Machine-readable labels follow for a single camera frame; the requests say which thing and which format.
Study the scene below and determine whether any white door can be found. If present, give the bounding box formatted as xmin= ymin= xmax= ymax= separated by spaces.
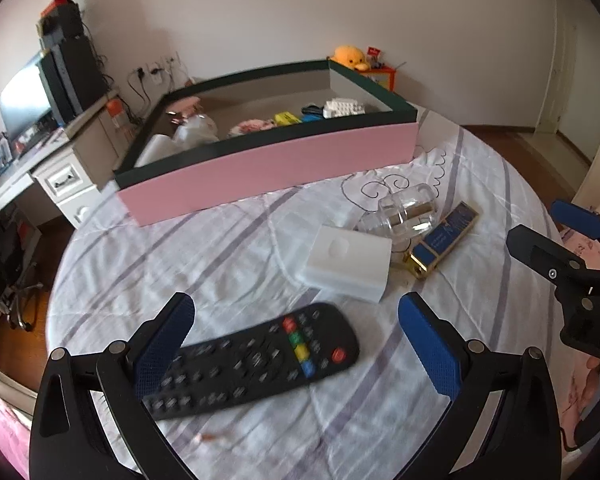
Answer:
xmin=532 ymin=0 xmax=598 ymax=136

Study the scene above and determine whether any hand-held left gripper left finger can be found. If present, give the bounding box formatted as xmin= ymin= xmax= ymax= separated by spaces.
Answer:
xmin=28 ymin=291 xmax=197 ymax=480

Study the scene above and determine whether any black box on tower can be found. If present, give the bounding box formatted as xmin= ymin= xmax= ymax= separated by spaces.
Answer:
xmin=36 ymin=2 xmax=86 ymax=43

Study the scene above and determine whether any black speaker tower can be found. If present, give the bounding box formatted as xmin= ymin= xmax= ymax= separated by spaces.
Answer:
xmin=37 ymin=35 xmax=108 ymax=126

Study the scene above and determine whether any white rounded object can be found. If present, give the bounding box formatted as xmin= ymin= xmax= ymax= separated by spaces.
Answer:
xmin=136 ymin=132 xmax=181 ymax=167

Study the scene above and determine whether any orange-lidded jar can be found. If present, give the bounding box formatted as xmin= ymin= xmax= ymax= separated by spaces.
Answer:
xmin=105 ymin=100 xmax=126 ymax=128

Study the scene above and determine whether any blue gold flat box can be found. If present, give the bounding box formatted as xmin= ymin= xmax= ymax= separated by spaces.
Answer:
xmin=404 ymin=201 xmax=481 ymax=280

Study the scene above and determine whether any pink colourful block set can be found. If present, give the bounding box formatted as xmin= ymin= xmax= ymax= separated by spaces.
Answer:
xmin=228 ymin=118 xmax=277 ymax=138

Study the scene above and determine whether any black power cable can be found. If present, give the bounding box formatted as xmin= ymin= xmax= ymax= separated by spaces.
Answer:
xmin=127 ymin=67 xmax=153 ymax=111

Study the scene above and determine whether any clear plastic bag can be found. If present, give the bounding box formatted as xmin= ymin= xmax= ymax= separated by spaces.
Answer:
xmin=172 ymin=112 xmax=220 ymax=150

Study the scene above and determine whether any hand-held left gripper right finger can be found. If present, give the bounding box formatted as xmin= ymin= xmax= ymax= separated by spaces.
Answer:
xmin=397 ymin=291 xmax=563 ymax=480

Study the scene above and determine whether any pink pillow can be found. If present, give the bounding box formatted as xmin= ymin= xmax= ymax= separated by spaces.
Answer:
xmin=562 ymin=195 xmax=600 ymax=456

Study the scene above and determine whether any pink bed edge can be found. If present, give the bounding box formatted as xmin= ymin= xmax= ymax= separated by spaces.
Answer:
xmin=0 ymin=382 xmax=36 ymax=480

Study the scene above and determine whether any large pink storage box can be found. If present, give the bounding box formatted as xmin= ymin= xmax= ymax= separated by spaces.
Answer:
xmin=112 ymin=59 xmax=420 ymax=228

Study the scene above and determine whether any black remote control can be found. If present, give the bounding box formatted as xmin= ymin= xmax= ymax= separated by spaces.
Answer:
xmin=142 ymin=302 xmax=361 ymax=421

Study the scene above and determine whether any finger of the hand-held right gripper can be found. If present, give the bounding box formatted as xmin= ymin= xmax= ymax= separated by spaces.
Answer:
xmin=550 ymin=199 xmax=600 ymax=241
xmin=506 ymin=224 xmax=600 ymax=289

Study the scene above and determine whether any white pink building-block figure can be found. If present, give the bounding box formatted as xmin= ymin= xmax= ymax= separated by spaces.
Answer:
xmin=324 ymin=97 xmax=368 ymax=119

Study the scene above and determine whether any black computer monitor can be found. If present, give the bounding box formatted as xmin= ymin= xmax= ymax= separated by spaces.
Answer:
xmin=0 ymin=52 xmax=53 ymax=146

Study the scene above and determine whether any white rectangular box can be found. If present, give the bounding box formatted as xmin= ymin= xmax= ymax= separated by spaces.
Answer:
xmin=300 ymin=224 xmax=393 ymax=303

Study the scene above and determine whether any white wall socket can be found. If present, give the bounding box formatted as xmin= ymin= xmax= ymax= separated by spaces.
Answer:
xmin=147 ymin=51 xmax=183 ymax=78

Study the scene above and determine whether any yellow plush toy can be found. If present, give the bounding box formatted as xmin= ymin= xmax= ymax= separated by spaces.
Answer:
xmin=330 ymin=45 xmax=371 ymax=72

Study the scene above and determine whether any red small stool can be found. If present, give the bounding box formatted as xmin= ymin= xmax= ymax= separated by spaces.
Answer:
xmin=362 ymin=65 xmax=397 ymax=92

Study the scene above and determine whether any dark cloth pile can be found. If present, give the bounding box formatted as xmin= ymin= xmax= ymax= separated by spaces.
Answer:
xmin=0 ymin=205 xmax=43 ymax=331

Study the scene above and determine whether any clear glass bottle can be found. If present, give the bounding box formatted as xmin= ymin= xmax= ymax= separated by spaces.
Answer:
xmin=355 ymin=185 xmax=441 ymax=246

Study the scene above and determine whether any white desk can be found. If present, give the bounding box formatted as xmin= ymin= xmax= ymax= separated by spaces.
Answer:
xmin=0 ymin=90 xmax=126 ymax=228

